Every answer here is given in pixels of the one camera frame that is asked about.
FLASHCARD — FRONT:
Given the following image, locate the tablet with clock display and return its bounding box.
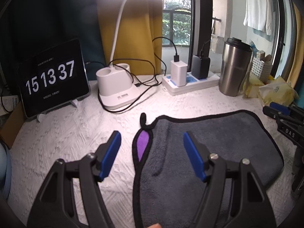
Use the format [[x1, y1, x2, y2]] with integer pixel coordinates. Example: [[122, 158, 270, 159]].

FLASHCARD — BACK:
[[17, 39, 91, 118]]

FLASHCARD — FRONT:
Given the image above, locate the white hanging shirt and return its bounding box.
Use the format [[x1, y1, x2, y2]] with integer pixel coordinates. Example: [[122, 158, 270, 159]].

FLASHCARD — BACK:
[[243, 0, 274, 36]]

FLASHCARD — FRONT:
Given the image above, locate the grey towel with black trim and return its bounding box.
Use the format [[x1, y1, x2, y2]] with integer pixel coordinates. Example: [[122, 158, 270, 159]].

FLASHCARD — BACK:
[[132, 110, 285, 228]]

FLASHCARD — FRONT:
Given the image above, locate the white charger block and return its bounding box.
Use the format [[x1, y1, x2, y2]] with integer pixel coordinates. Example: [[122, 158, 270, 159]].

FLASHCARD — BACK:
[[170, 60, 188, 87]]

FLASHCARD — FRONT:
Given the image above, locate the black usb cable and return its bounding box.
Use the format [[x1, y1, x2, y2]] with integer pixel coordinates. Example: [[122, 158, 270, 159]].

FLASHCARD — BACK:
[[98, 37, 180, 112]]

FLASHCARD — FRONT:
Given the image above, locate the stainless steel tumbler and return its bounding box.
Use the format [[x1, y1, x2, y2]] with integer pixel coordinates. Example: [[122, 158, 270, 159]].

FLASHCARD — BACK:
[[218, 37, 254, 97]]

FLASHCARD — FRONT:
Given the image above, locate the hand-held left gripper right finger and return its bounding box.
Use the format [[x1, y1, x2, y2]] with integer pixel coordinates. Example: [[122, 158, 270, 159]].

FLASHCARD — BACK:
[[183, 131, 277, 228]]

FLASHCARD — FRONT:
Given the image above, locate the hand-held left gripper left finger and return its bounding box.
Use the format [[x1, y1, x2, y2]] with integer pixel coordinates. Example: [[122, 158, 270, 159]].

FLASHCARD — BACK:
[[27, 131, 122, 228]]

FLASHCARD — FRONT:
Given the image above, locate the white textured table cloth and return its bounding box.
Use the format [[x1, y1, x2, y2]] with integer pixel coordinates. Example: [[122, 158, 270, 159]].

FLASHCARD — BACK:
[[7, 72, 302, 228]]

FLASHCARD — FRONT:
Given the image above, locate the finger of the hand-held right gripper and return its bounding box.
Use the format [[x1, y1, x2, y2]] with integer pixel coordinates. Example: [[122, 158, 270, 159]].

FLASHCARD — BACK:
[[262, 102, 291, 120]]

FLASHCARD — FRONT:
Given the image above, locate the yellow tissue pack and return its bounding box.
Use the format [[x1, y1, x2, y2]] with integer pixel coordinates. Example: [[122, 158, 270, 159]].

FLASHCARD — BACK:
[[258, 76, 300, 106]]

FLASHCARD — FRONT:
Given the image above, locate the white desk lamp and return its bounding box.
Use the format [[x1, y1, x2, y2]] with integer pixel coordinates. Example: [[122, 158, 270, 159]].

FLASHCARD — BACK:
[[84, 0, 190, 110]]

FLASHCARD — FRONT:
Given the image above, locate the dark grey power adapter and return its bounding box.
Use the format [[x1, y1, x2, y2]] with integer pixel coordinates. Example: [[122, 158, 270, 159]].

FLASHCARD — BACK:
[[191, 55, 211, 80]]

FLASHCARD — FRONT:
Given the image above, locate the white perforated basket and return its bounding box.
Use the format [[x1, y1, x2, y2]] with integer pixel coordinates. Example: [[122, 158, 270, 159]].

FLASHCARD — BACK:
[[251, 57, 274, 80]]

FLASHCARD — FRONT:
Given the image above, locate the white tablet stand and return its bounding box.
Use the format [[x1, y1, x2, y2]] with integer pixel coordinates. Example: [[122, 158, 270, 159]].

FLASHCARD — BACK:
[[37, 99, 79, 123]]

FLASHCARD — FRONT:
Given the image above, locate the dark curtain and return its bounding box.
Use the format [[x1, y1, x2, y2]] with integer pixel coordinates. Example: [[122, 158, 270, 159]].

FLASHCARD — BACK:
[[0, 0, 106, 76]]

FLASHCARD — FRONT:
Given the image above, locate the white power strip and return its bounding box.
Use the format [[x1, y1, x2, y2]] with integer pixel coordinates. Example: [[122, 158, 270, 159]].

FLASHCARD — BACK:
[[162, 71, 220, 97]]

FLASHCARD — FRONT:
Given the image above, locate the yellow curtain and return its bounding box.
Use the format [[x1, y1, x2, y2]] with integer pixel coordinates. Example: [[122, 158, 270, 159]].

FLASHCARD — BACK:
[[97, 0, 163, 76]]

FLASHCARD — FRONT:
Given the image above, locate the cardboard box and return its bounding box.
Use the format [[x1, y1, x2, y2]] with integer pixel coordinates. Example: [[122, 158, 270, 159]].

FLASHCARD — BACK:
[[0, 103, 25, 150]]

